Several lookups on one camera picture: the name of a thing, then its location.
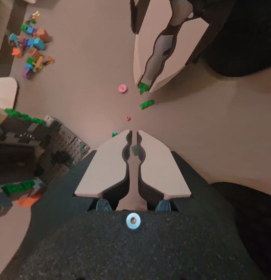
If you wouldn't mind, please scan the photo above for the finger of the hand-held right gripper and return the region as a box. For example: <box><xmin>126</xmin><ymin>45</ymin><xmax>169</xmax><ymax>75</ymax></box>
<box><xmin>133</xmin><ymin>0</ymin><xmax>173</xmax><ymax>84</ymax></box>
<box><xmin>149</xmin><ymin>17</ymin><xmax>210</xmax><ymax>93</ymax></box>

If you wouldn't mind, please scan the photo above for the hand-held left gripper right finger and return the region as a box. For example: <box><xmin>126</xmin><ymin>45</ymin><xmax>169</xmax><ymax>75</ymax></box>
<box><xmin>137</xmin><ymin>130</ymin><xmax>192</xmax><ymax>209</ymax></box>

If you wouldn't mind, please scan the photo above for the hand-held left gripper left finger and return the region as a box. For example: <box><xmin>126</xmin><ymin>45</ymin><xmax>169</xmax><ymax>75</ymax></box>
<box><xmin>74</xmin><ymin>130</ymin><xmax>132</xmax><ymax>209</ymax></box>

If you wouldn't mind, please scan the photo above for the toy brick castle model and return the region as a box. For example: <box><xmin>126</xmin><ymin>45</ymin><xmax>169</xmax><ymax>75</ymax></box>
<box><xmin>0</xmin><ymin>108</ymin><xmax>90</xmax><ymax>218</ymax></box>

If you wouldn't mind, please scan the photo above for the black wrist rest cushion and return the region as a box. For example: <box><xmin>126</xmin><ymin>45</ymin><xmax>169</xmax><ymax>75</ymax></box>
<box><xmin>201</xmin><ymin>0</ymin><xmax>271</xmax><ymax>77</ymax></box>

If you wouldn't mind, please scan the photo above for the pile of colourful loose bricks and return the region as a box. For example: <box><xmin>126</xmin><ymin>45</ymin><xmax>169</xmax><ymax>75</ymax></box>
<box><xmin>9</xmin><ymin>10</ymin><xmax>55</xmax><ymax>79</ymax></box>

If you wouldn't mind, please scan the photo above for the wooden white book stand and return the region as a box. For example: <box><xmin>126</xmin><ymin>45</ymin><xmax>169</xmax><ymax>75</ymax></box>
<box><xmin>0</xmin><ymin>77</ymin><xmax>19</xmax><ymax>112</ymax></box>

